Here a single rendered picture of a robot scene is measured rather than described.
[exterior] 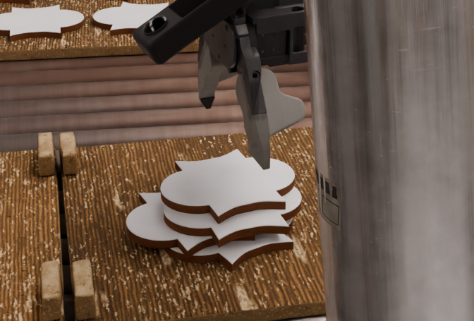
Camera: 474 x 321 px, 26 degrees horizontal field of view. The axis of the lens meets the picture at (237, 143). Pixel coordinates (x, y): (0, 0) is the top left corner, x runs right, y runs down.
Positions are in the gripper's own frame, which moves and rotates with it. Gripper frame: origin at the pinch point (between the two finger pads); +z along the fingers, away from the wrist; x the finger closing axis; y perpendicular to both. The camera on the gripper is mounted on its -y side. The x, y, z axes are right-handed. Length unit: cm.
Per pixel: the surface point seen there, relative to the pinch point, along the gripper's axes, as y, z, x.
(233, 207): -1.7, 4.6, -5.3
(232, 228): -2.7, 5.5, -7.5
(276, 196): 3.1, 4.5, -5.1
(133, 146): -4.4, 8.5, 18.4
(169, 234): -8.0, 6.5, -4.6
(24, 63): -10, 10, 53
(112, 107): -2.2, 10.8, 34.5
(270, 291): -1.8, 8.5, -14.4
